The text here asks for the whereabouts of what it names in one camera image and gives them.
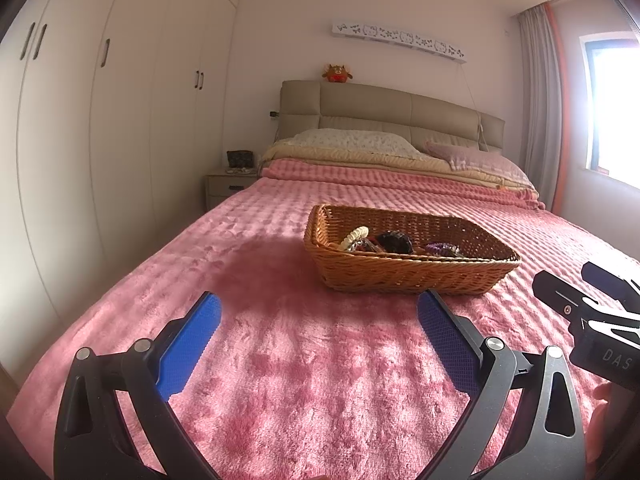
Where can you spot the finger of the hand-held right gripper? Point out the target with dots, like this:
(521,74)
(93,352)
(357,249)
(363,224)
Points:
(607,280)
(560,295)

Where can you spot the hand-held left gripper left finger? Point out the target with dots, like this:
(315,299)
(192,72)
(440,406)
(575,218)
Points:
(192,340)

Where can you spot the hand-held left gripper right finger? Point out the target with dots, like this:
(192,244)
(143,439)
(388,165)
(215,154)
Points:
(447,340)

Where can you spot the brown wicker basket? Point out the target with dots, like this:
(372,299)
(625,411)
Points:
(400,275)

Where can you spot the person's right hand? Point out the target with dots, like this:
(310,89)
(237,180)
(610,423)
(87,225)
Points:
(596,435)

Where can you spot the pink plush blanket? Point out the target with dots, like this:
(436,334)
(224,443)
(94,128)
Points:
(280,360)

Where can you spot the beige nightstand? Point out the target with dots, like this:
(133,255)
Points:
(225,192)

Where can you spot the pink pillow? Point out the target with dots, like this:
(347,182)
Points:
(475,160)

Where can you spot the window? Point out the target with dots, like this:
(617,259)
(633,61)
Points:
(615,110)

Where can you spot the grey curtain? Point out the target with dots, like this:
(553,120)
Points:
(535,110)

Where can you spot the white wardrobe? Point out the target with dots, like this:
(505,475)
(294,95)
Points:
(125,135)

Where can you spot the white floral pillow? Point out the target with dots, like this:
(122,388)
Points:
(350,140)

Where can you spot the beige padded headboard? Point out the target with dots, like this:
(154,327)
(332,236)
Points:
(365,105)

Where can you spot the orange plush toy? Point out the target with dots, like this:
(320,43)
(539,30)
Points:
(337,74)

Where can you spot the white carved wall decoration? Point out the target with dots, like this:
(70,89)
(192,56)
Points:
(400,37)

